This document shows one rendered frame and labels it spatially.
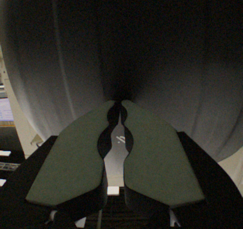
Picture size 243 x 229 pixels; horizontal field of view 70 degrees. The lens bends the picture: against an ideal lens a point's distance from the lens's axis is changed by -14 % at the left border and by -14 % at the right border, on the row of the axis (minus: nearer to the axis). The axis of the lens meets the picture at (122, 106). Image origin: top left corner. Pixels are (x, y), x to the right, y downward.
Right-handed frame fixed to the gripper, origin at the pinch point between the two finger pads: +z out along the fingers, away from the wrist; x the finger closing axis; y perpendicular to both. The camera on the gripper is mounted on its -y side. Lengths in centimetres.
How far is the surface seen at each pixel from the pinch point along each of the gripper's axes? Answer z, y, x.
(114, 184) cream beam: 39, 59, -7
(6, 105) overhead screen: 311, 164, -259
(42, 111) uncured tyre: 1.7, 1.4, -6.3
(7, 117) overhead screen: 307, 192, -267
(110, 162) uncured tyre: 3.2, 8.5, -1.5
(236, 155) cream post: 19.5, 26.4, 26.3
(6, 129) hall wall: 863, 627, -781
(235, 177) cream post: 16.7, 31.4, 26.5
